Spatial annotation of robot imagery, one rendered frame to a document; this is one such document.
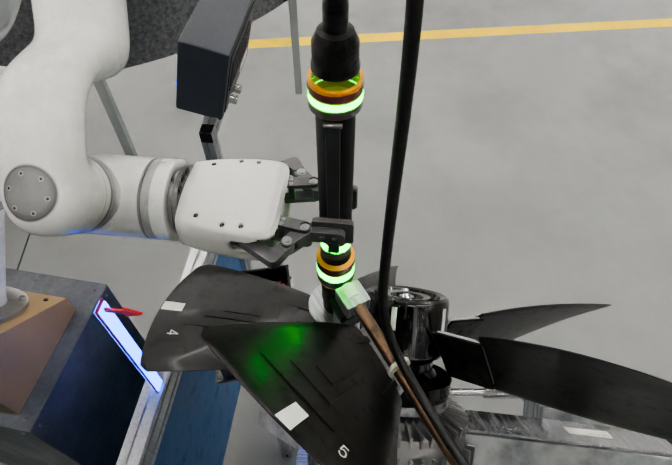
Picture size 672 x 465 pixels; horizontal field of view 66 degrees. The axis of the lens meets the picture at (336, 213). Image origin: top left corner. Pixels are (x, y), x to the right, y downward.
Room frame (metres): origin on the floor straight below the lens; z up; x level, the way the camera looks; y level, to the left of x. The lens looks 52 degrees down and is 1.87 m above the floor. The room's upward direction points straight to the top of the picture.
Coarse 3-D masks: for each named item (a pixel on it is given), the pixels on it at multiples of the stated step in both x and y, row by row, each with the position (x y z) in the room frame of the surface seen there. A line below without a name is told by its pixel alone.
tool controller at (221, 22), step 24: (216, 0) 1.11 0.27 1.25; (240, 0) 1.13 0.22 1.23; (192, 24) 1.00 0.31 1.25; (216, 24) 1.02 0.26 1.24; (240, 24) 1.04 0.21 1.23; (192, 48) 0.93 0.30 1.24; (216, 48) 0.94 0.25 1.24; (240, 48) 1.02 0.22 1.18; (192, 72) 0.93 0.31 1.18; (216, 72) 0.93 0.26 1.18; (192, 96) 0.93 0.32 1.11; (216, 96) 0.93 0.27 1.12
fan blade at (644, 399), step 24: (504, 360) 0.25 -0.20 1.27; (528, 360) 0.24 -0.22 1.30; (552, 360) 0.22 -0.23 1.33; (576, 360) 0.21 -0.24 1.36; (600, 360) 0.19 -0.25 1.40; (504, 384) 0.24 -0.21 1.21; (528, 384) 0.23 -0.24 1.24; (552, 384) 0.22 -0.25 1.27; (576, 384) 0.21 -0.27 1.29; (600, 384) 0.20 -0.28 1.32; (624, 384) 0.19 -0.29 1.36; (648, 384) 0.17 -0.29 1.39; (576, 408) 0.20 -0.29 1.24; (600, 408) 0.19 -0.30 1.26; (624, 408) 0.19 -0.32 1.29; (648, 408) 0.18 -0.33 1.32; (648, 432) 0.17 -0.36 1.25
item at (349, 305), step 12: (360, 288) 0.30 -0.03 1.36; (312, 300) 0.33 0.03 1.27; (336, 300) 0.29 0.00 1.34; (348, 300) 0.28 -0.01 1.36; (360, 300) 0.28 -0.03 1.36; (312, 312) 0.31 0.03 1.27; (324, 312) 0.31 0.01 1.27; (336, 312) 0.28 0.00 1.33; (348, 312) 0.27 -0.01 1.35; (348, 324) 0.29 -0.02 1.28
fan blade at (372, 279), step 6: (378, 270) 0.57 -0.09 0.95; (390, 270) 0.54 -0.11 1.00; (396, 270) 0.54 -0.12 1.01; (366, 276) 0.56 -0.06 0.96; (372, 276) 0.54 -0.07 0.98; (378, 276) 0.53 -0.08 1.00; (390, 276) 0.51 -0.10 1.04; (360, 282) 0.53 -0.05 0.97; (366, 282) 0.52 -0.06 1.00; (372, 282) 0.51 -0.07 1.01; (390, 282) 0.48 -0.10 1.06; (366, 288) 0.49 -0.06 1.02; (360, 324) 0.39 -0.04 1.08
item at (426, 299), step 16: (368, 288) 0.37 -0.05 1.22; (400, 288) 0.39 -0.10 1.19; (416, 288) 0.39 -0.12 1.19; (400, 304) 0.32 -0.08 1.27; (416, 304) 0.32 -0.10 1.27; (432, 304) 0.33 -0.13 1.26; (448, 304) 0.34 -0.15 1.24; (400, 320) 0.31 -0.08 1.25; (416, 320) 0.31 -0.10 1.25; (432, 320) 0.31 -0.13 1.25; (400, 336) 0.29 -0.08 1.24; (416, 336) 0.29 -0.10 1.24; (432, 336) 0.30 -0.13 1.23; (416, 352) 0.28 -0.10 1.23; (432, 352) 0.28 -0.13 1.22; (416, 368) 0.27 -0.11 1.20; (432, 368) 0.28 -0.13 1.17; (432, 384) 0.25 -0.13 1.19; (448, 384) 0.25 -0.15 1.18; (432, 400) 0.23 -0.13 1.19
